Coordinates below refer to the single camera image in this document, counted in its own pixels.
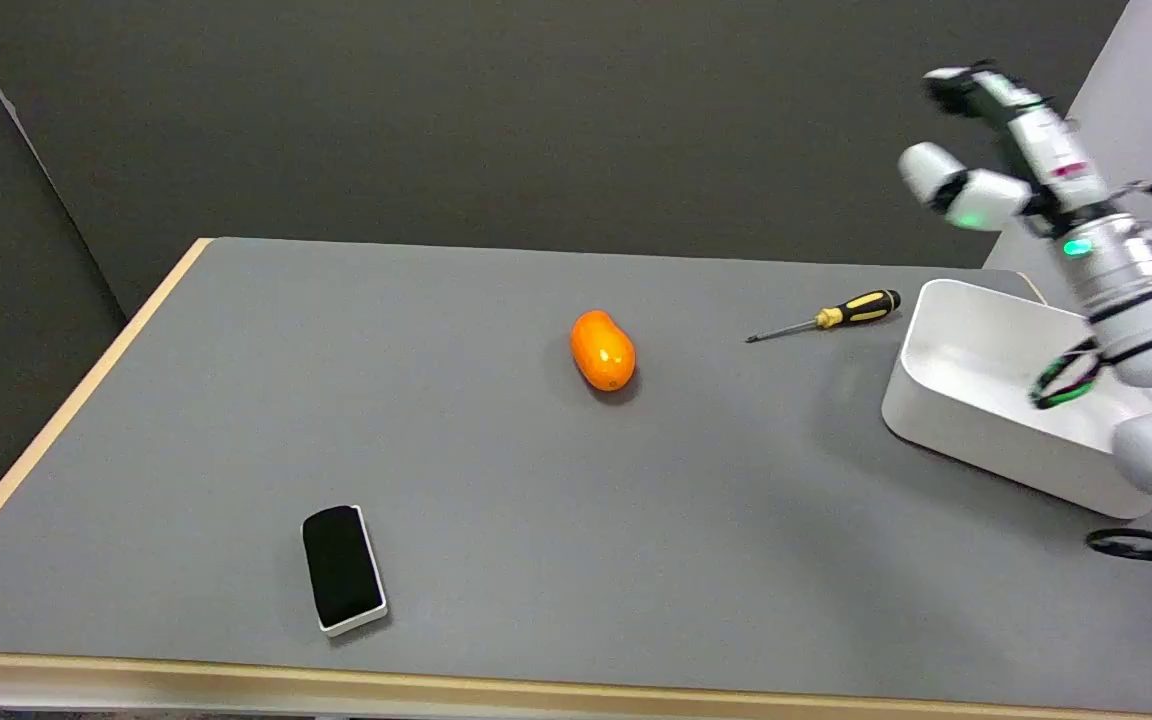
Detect black whiteboard eraser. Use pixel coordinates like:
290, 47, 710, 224
301, 504, 390, 638

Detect grey partition panel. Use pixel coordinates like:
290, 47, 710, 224
982, 0, 1152, 301

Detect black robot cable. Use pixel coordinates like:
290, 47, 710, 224
1085, 527, 1152, 565

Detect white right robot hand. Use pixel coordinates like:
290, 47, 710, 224
898, 62, 1117, 237

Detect orange mango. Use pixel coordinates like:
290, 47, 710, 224
570, 309, 638, 393

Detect black yellow handled screwdriver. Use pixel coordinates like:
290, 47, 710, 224
745, 289, 903, 345

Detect white plastic bin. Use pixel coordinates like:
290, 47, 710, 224
880, 278, 1152, 521

